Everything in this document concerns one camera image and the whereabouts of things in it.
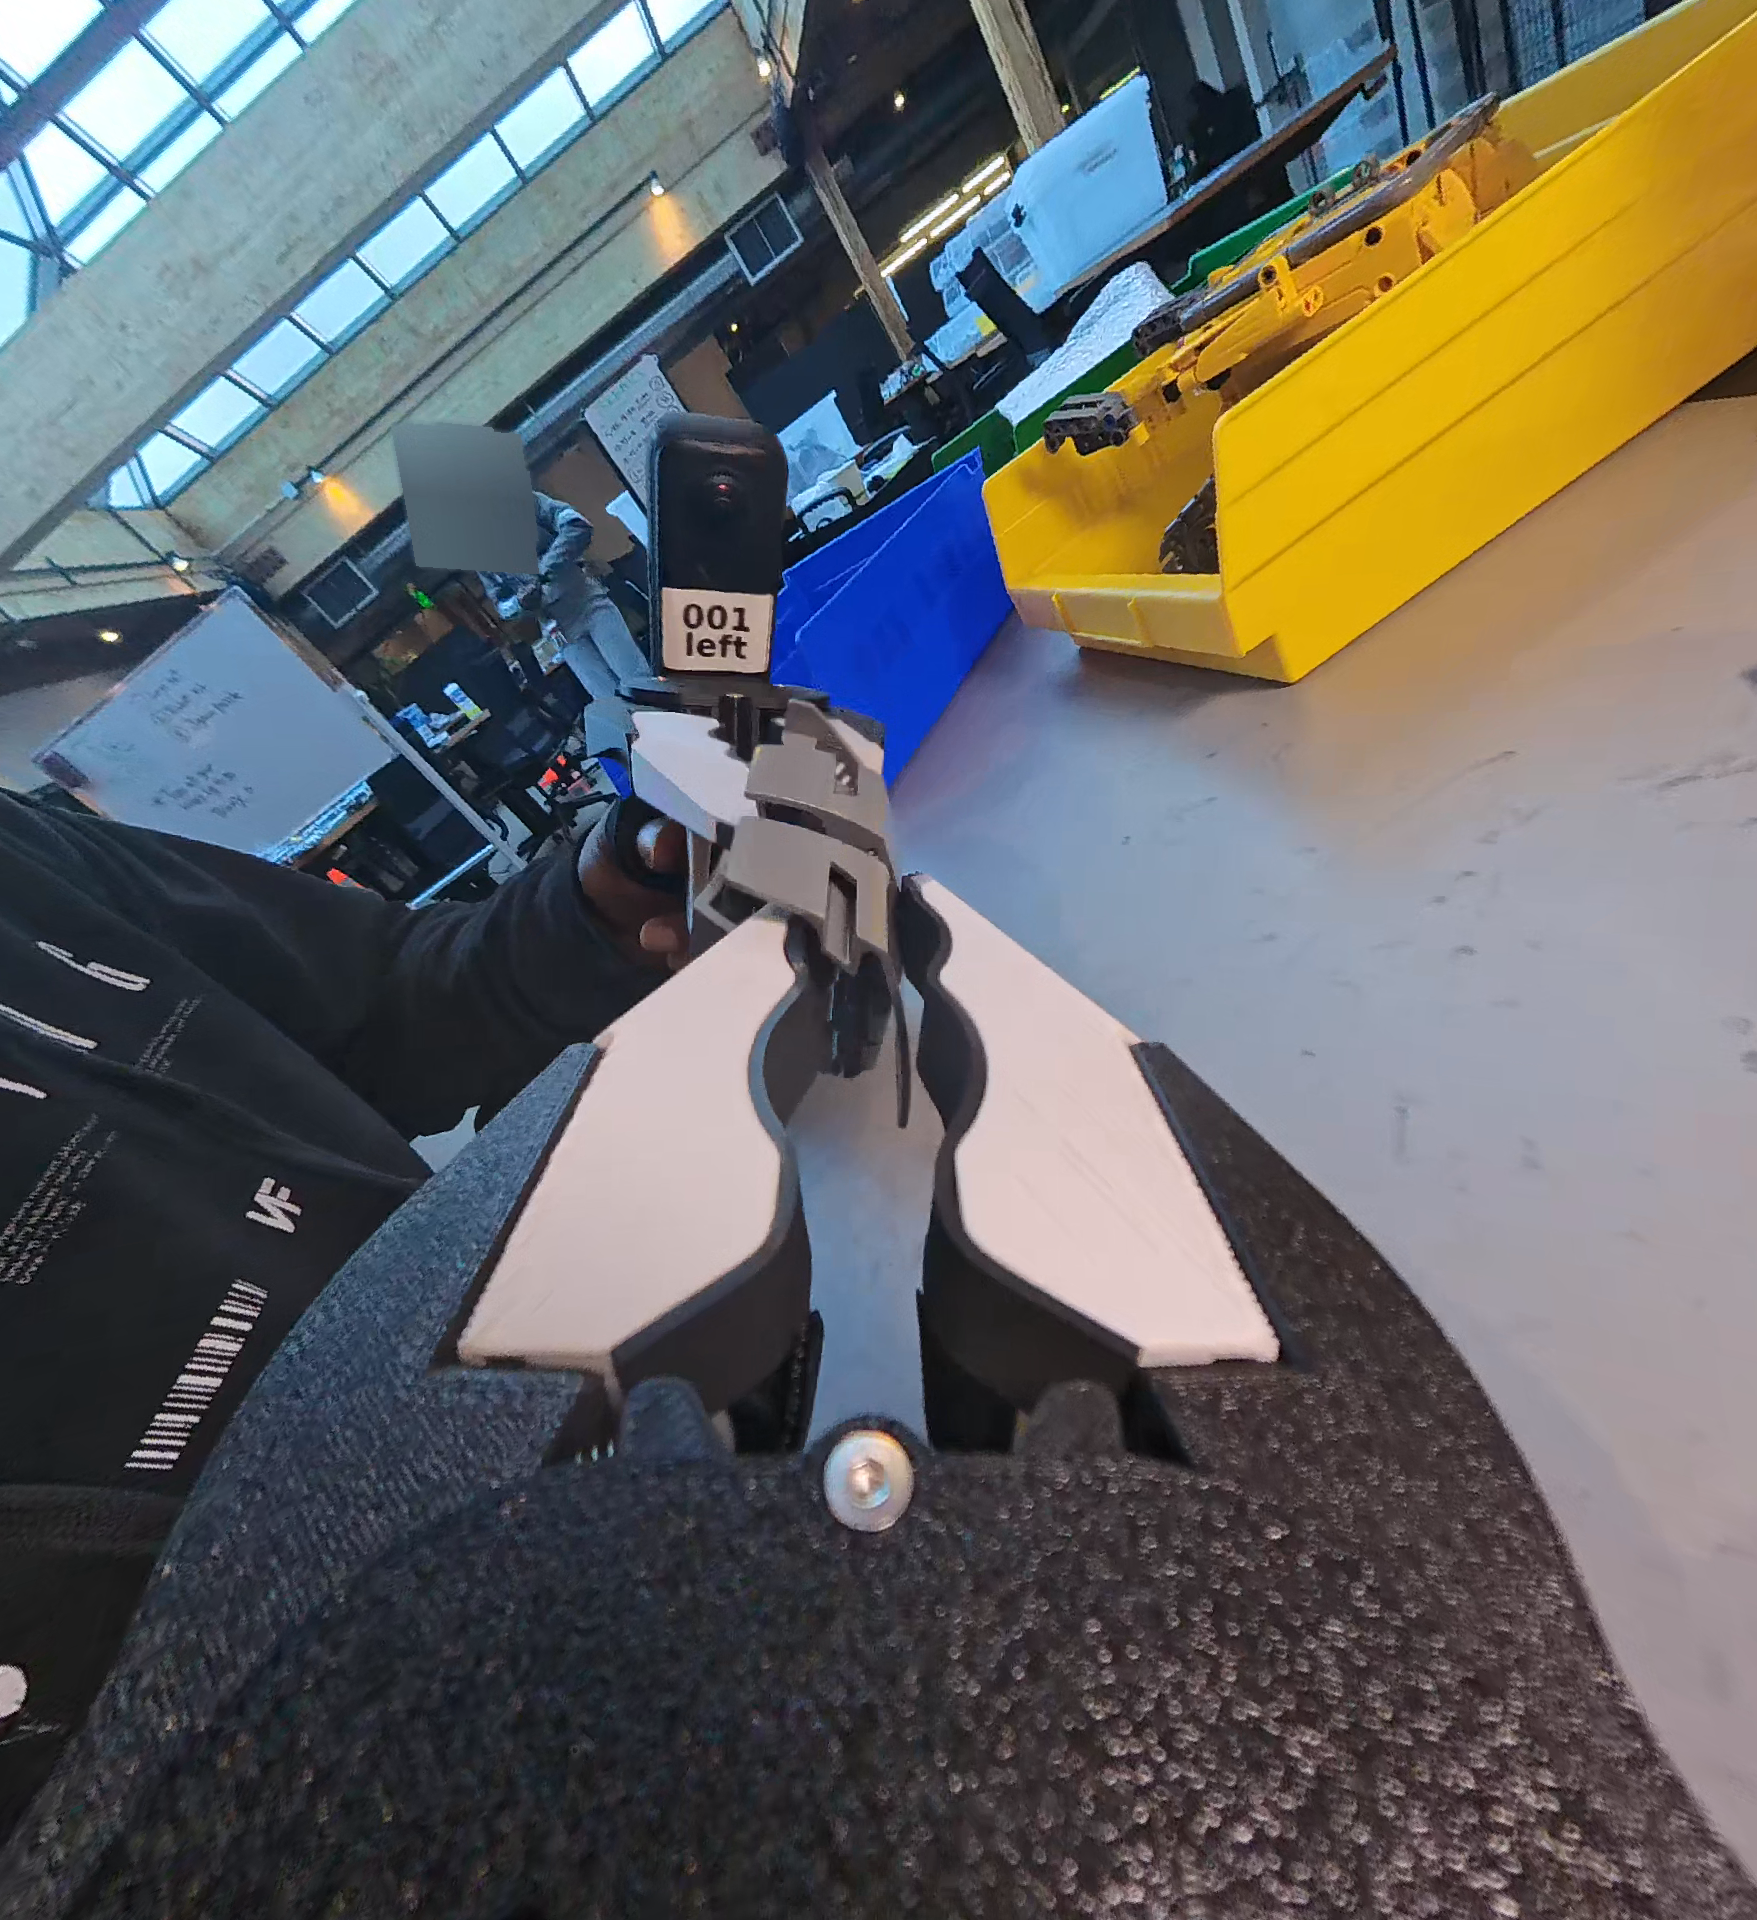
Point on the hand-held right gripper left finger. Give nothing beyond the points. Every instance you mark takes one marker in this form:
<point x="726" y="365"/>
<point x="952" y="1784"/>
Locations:
<point x="637" y="1200"/>

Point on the white storage crates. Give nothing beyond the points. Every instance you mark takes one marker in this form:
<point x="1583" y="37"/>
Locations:
<point x="1074" y="197"/>

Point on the white sign board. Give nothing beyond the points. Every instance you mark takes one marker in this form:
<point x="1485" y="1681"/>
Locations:
<point x="630" y="421"/>

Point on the blue plastic bin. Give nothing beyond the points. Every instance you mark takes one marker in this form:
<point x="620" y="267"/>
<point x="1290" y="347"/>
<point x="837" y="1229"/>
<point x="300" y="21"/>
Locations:
<point x="894" y="631"/>

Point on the green plastic bin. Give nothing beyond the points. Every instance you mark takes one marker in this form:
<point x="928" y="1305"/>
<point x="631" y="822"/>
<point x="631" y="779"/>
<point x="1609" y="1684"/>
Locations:
<point x="1210" y="259"/>

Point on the yellow plastic bin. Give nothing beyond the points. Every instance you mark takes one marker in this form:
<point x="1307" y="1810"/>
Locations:
<point x="1492" y="407"/>

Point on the grey toy brick assembly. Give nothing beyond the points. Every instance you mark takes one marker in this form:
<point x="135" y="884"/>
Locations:
<point x="803" y="871"/>

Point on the whiteboard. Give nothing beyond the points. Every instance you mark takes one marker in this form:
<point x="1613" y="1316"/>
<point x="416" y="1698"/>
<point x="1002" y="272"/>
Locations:
<point x="218" y="720"/>

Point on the grey desk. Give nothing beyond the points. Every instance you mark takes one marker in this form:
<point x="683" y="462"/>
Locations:
<point x="1419" y="974"/>

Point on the black office chair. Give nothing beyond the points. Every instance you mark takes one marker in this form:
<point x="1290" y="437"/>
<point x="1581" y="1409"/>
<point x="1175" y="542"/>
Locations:
<point x="503" y="765"/>

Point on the yellow tracked toy vehicle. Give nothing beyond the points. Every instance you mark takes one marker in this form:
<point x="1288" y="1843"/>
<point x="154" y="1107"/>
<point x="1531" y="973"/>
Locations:
<point x="1314" y="277"/>

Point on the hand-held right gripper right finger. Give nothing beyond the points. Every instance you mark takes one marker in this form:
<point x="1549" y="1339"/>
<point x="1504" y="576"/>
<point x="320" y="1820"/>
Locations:
<point x="1087" y="1200"/>

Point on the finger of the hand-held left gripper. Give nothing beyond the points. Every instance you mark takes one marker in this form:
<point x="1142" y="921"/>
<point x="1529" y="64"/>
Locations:
<point x="681" y="765"/>

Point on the person's left forearm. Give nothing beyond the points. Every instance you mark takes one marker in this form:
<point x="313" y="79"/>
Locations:
<point x="489" y="991"/>

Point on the person's left hand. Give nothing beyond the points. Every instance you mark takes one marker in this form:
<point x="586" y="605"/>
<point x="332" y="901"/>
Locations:
<point x="624" y="887"/>

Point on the white foam sheet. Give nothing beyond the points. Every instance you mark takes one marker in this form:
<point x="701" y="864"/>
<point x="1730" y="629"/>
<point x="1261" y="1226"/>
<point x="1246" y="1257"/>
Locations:
<point x="1104" y="346"/>

